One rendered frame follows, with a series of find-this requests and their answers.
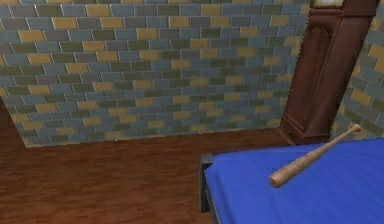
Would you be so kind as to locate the blue bed with black frame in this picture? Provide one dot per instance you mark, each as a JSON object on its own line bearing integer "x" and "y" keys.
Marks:
{"x": 320, "y": 196}

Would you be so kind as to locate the brown wooden grandfather clock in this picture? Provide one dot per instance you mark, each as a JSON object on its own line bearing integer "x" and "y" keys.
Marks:
{"x": 323, "y": 73}

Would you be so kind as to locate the wooden baseball bat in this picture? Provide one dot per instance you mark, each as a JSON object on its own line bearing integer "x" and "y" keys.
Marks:
{"x": 300, "y": 165}

